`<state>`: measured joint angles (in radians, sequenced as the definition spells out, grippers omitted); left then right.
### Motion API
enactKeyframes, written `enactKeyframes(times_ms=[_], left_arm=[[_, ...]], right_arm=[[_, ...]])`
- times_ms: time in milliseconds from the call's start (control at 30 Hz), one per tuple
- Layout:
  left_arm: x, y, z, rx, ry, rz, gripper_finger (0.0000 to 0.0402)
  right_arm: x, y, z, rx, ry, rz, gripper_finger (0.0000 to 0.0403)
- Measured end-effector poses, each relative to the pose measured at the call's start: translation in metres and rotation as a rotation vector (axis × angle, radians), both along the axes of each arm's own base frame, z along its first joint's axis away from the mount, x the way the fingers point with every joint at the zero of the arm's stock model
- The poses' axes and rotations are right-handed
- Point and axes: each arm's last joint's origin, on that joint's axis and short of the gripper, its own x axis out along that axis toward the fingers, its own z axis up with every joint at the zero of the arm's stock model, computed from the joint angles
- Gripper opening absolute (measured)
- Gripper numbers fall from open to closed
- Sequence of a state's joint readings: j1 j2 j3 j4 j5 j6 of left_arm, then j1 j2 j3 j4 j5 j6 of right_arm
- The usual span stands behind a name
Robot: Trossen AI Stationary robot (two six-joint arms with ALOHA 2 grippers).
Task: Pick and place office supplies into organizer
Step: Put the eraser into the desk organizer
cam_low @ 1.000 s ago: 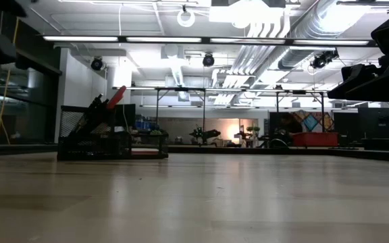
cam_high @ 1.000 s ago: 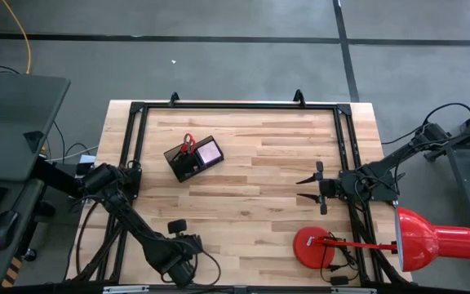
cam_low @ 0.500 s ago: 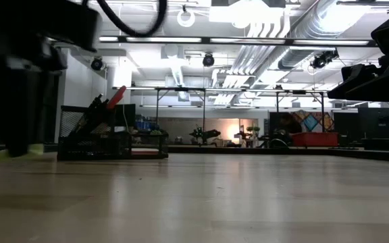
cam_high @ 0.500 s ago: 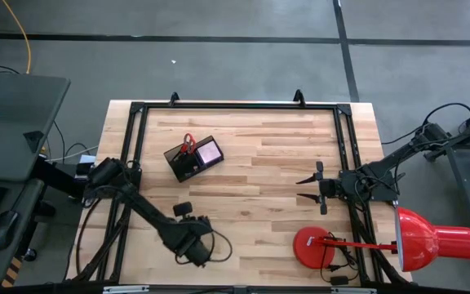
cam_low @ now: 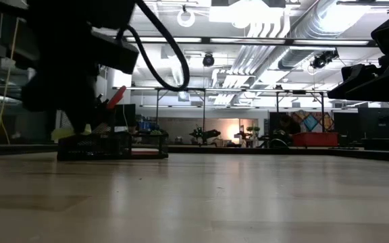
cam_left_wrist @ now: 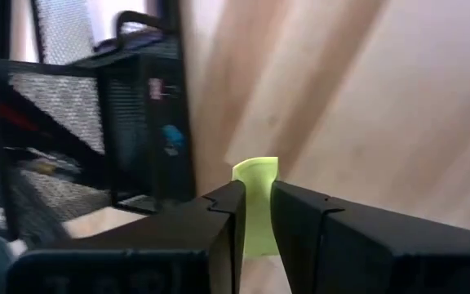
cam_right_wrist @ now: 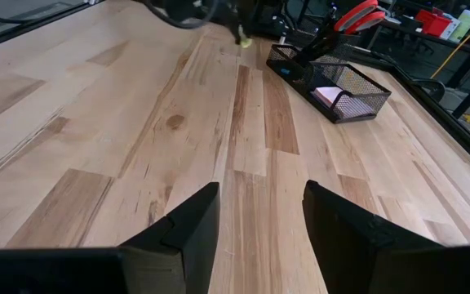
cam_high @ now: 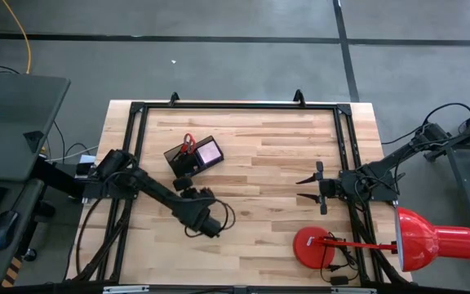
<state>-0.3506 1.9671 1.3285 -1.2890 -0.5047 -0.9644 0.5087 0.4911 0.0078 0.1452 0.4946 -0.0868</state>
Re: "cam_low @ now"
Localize person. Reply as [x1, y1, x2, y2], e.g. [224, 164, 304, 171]
[268, 114, 302, 148]

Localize black monitor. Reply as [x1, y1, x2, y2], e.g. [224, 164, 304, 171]
[357, 107, 389, 139]

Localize black mesh desk organizer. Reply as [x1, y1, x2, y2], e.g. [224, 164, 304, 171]
[56, 101, 170, 161]

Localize black cabinet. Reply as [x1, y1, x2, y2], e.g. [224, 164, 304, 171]
[332, 111, 359, 146]

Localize white ring lamp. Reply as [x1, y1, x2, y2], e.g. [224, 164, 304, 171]
[176, 5, 196, 28]

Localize black overhead light beam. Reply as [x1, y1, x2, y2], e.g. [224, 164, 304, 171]
[126, 35, 389, 47]

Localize round black ceiling camera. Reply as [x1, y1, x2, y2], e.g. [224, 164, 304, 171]
[202, 53, 215, 68]

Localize colourful patchwork wall hanging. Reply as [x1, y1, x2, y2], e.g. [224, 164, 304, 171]
[290, 109, 334, 134]

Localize black metal rig frame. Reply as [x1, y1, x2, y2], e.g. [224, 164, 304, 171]
[275, 90, 326, 134]
[154, 86, 207, 136]

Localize red-handled scissors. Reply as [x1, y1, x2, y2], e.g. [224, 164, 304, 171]
[95, 85, 127, 134]

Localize small yellow sticky pad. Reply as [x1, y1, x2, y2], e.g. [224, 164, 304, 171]
[51, 124, 93, 141]

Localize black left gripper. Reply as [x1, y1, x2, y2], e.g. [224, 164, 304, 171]
[22, 0, 140, 134]

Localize black ceiling spotlight cluster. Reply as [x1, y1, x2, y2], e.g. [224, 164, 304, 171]
[309, 49, 340, 70]

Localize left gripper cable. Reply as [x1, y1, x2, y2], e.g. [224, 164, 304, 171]
[115, 0, 191, 92]

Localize red plastic bin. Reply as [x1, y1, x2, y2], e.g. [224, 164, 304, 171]
[293, 132, 340, 147]

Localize black aluminium table frame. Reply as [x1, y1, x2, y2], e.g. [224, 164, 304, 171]
[0, 144, 389, 163]

